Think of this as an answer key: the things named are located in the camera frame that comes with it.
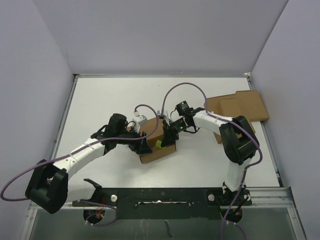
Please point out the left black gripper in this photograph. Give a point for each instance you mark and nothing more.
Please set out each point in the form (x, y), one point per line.
(140, 146)

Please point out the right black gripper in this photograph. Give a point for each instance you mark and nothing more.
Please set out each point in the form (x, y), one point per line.
(169, 136)

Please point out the green rectangular block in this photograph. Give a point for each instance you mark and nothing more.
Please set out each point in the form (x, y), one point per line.
(158, 144)

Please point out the brown cardboard box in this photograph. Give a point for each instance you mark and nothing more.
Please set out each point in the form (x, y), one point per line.
(157, 135)

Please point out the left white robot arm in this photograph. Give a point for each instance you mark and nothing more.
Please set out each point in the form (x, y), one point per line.
(49, 184)

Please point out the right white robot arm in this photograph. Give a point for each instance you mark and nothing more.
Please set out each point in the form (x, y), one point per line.
(238, 139)

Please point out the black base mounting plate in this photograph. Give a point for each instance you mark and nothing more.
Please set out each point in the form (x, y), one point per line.
(212, 203)

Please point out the flat cardboard stack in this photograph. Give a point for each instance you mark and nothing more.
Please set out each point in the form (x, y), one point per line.
(247, 103)

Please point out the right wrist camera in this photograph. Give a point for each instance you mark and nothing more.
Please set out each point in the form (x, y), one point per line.
(164, 116)

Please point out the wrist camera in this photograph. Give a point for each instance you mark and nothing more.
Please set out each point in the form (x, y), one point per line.
(138, 121)
(164, 116)

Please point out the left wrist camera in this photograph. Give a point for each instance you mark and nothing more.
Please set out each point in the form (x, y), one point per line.
(138, 121)

